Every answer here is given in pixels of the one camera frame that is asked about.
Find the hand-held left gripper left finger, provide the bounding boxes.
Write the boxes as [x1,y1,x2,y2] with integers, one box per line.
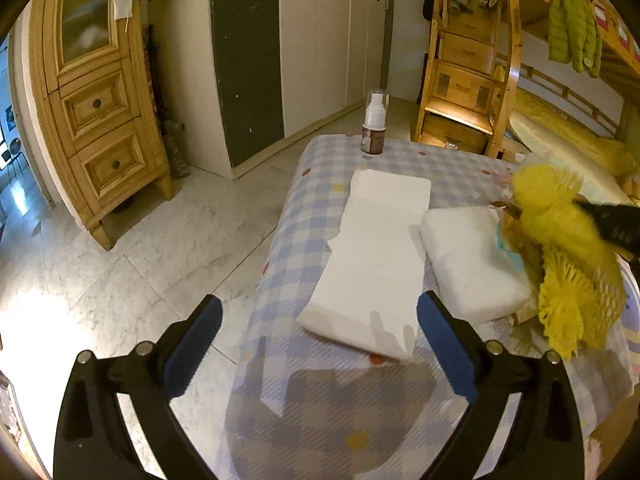
[52,294,223,480]

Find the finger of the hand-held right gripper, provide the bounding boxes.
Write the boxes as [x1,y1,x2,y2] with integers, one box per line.
[575,201,640,262]

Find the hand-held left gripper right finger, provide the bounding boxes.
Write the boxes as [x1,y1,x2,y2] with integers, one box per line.
[416,290,586,480]

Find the yellow fringed cloth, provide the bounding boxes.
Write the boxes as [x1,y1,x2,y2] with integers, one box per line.
[510,162,628,361]

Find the yellow bedding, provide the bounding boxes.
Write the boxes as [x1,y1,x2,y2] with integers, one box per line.
[505,87,640,206]

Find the patterned leaning cloth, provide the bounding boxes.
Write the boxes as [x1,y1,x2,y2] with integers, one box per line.
[145,25,192,179]

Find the green puffer jacket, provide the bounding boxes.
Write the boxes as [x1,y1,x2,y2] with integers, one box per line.
[547,0,603,78]

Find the wooden stair drawers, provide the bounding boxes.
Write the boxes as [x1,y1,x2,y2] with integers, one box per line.
[412,0,523,158]

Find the wooden bunk bed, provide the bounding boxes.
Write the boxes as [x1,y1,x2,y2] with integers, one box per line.
[500,0,640,181]

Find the white pump bottle brown label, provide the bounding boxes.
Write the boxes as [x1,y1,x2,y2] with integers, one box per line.
[361,89,392,157]

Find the wooden cabinet with drawers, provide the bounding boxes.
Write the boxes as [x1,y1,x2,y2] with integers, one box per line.
[29,0,175,252]

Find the black wardrobe panel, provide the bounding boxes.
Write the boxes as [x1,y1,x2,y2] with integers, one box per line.
[209,0,286,168]

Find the white wardrobe with round holes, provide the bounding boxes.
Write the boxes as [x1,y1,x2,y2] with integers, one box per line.
[277,0,391,138]

